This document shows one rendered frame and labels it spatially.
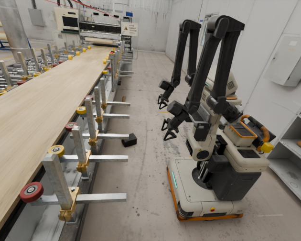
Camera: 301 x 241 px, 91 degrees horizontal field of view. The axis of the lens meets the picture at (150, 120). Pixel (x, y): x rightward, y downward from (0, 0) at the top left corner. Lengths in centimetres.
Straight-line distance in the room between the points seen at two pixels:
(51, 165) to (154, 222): 127
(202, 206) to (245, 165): 54
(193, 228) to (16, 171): 148
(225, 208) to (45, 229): 137
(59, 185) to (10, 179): 33
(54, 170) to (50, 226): 50
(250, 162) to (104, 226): 135
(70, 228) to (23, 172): 36
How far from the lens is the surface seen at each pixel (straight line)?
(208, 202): 161
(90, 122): 108
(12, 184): 95
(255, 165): 137
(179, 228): 173
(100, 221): 172
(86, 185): 106
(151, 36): 1157
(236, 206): 175
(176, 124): 86
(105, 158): 98
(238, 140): 137
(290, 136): 266
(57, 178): 67
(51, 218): 111
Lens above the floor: 156
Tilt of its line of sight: 32 degrees down
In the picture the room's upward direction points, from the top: 7 degrees clockwise
